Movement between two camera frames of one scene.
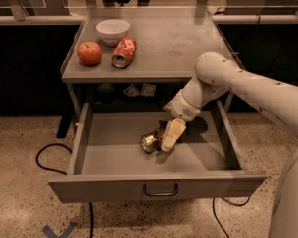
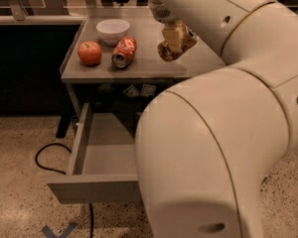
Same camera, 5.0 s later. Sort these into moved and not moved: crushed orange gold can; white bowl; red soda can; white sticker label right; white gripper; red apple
Moved: white gripper; crushed orange gold can
Not moved: red soda can; white bowl; red apple; white sticker label right
